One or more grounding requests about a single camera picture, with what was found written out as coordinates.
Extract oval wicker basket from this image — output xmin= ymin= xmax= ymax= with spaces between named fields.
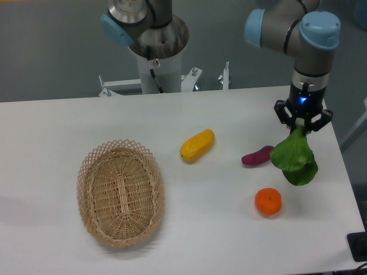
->
xmin=77 ymin=139 xmax=165 ymax=248

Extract green leafy vegetable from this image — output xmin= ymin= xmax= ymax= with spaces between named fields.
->
xmin=270 ymin=124 xmax=318 ymax=186

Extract black device at table edge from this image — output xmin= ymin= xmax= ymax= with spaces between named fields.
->
xmin=346 ymin=231 xmax=366 ymax=262

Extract black cable on pedestal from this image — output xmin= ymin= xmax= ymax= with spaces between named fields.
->
xmin=146 ymin=45 xmax=165 ymax=94

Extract orange tangerine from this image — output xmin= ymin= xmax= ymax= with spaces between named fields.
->
xmin=255 ymin=188 xmax=282 ymax=216

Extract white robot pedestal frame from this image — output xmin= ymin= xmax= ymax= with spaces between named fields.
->
xmin=97 ymin=56 xmax=232 ymax=97

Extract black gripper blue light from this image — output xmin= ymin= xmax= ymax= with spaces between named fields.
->
xmin=274 ymin=83 xmax=333 ymax=133

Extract yellow mango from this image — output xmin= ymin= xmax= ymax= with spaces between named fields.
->
xmin=179 ymin=129 xmax=215 ymax=163

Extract purple sweet potato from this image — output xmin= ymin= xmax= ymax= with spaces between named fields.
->
xmin=241 ymin=146 xmax=275 ymax=166

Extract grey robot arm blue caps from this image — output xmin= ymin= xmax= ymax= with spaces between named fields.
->
xmin=100 ymin=1 xmax=341 ymax=134

